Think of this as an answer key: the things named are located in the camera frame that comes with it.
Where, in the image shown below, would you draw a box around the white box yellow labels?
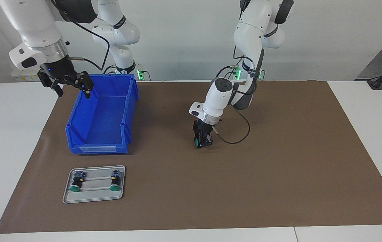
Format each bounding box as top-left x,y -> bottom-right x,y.
11,67 -> 48,82

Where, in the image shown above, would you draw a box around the brown table mat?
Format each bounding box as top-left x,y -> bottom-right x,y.
0,80 -> 382,234

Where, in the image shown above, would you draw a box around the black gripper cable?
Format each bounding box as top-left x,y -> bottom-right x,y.
66,20 -> 111,72
212,47 -> 265,145

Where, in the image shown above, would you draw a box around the silver metal tray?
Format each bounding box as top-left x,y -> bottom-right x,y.
62,165 -> 126,204

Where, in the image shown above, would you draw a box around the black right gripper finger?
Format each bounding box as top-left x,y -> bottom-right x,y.
37,71 -> 65,98
75,71 -> 95,100

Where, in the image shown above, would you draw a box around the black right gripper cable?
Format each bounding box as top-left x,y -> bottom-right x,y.
66,20 -> 111,72

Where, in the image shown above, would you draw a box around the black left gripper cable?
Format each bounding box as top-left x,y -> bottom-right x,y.
212,47 -> 265,145

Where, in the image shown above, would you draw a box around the blue plastic storage bin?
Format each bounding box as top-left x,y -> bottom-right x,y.
65,74 -> 139,155

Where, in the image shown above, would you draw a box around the black arm base cables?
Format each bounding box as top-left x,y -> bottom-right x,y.
215,55 -> 246,80
103,65 -> 152,81

